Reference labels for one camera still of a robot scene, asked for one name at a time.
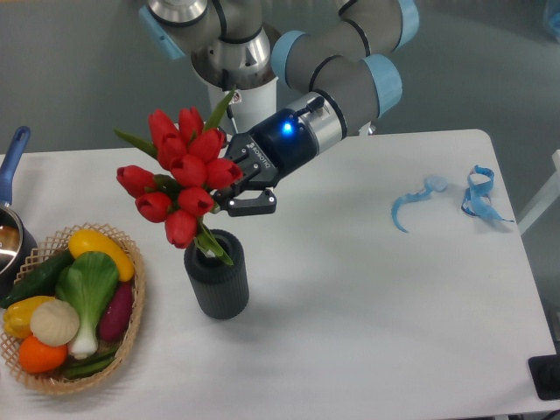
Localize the blue handled saucepan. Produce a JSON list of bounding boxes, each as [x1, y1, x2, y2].
[[1, 126, 37, 298]]

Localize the blue curled ribbon strip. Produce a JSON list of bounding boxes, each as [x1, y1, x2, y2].
[[390, 175, 449, 233]]

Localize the purple sweet potato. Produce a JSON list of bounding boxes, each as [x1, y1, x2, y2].
[[98, 282, 134, 341]]

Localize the yellow bell pepper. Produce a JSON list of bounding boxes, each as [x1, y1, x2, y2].
[[3, 296, 55, 339]]

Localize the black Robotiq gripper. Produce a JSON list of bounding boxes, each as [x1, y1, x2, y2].
[[211, 92, 347, 217]]

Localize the cream white garlic bulb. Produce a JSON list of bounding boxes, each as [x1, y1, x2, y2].
[[30, 299, 80, 347]]

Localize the dark grey ribbed vase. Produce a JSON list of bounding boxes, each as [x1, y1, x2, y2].
[[184, 229, 249, 319]]

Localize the dark green cucumber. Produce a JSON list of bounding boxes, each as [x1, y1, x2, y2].
[[1, 249, 74, 309]]

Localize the green bok choy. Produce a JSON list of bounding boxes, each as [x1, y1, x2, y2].
[[55, 251, 119, 360]]

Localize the red tulip bouquet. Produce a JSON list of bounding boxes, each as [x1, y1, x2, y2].
[[114, 92, 242, 266]]

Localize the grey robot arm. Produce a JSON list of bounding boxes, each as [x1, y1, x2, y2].
[[139, 1, 419, 216]]

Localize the black device at edge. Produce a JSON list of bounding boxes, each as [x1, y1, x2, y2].
[[528, 354, 559, 401]]

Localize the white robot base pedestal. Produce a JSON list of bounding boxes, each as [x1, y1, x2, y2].
[[148, 75, 389, 149]]

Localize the woven wicker basket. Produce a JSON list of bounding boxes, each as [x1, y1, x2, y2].
[[1, 223, 146, 396]]

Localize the white frame at right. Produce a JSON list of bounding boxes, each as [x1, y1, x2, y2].
[[517, 150, 559, 235]]

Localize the yellow squash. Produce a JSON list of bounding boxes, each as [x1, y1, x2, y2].
[[68, 228, 135, 282]]

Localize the orange fruit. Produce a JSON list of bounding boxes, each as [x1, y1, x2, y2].
[[18, 335, 67, 374]]

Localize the green pea pods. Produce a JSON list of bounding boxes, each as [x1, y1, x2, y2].
[[62, 347, 117, 380]]

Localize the blue ribbon bundle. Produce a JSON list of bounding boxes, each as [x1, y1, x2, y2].
[[460, 164, 515, 224]]

